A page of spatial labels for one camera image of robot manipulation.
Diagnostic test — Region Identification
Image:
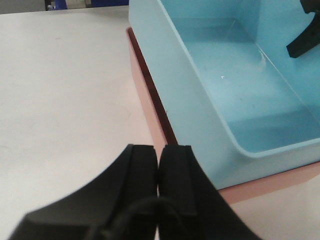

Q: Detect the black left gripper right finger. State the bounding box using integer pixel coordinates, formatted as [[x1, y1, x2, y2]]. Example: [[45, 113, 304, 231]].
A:
[[158, 145, 259, 240]]

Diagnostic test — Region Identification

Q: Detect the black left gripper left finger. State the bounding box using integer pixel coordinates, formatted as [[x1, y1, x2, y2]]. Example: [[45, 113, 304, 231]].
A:
[[9, 144, 158, 240]]

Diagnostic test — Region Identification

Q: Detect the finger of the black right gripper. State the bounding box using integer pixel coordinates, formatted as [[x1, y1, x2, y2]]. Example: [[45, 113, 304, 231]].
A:
[[286, 0, 320, 58]]

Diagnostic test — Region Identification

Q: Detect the pink plastic box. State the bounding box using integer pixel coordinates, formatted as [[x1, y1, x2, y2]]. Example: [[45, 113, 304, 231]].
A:
[[126, 27, 320, 204]]

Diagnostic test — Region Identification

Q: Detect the light blue plastic box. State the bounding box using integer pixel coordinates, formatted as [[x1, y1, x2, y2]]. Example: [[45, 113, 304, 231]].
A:
[[129, 0, 320, 189]]

